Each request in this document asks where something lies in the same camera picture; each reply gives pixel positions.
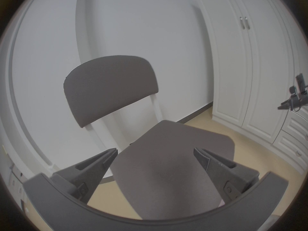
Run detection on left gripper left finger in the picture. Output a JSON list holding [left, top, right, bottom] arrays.
[[52, 148, 118, 204]]

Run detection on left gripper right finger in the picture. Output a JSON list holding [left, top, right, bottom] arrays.
[[194, 147, 261, 205]]

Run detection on white wardrobe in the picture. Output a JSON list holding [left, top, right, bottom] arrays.
[[192, 0, 308, 175]]

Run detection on grey white chair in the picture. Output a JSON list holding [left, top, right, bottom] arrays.
[[63, 55, 236, 221]]

